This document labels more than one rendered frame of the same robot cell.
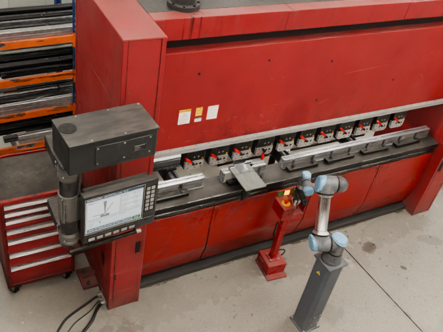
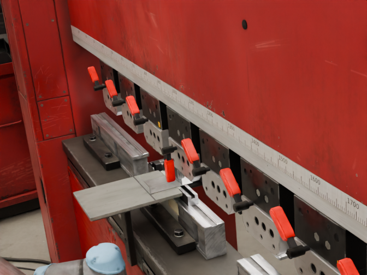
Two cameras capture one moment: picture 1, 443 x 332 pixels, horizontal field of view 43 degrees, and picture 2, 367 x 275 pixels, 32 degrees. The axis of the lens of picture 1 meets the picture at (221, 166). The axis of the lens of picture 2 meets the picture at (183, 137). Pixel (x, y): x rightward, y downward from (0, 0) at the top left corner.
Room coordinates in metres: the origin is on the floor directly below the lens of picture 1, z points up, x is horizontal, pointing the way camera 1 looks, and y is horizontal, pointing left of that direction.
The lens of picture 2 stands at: (3.86, -1.76, 1.79)
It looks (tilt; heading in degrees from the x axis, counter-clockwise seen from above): 22 degrees down; 104
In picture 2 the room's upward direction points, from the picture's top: 6 degrees counter-clockwise
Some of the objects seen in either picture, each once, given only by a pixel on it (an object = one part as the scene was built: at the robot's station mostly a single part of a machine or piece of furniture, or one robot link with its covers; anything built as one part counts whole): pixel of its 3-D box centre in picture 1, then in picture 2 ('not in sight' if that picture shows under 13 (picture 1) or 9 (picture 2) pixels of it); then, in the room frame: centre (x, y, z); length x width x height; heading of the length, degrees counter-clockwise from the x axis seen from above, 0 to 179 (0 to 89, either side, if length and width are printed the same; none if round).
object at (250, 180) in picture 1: (247, 177); (126, 193); (3.30, -0.21, 1.00); 0.26 x 0.18 x 0.01; 35
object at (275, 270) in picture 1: (272, 263); not in sight; (3.36, -0.61, 0.06); 0.25 x 0.20 x 0.12; 31
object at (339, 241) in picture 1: (337, 243); not in sight; (2.86, -0.91, 0.94); 0.13 x 0.12 x 0.14; 104
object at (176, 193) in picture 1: (169, 196); (100, 151); (3.03, 0.33, 0.89); 0.30 x 0.05 x 0.03; 125
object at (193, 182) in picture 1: (173, 186); (118, 144); (3.11, 0.32, 0.92); 0.50 x 0.06 x 0.10; 125
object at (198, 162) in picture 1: (192, 157); (119, 85); (3.18, 0.22, 1.18); 0.15 x 0.09 x 0.17; 125
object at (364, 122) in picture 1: (360, 123); not in sight; (4.10, -1.09, 1.18); 0.15 x 0.09 x 0.17; 125
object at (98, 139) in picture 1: (103, 184); not in sight; (2.33, 0.63, 1.53); 0.51 x 0.25 x 0.85; 130
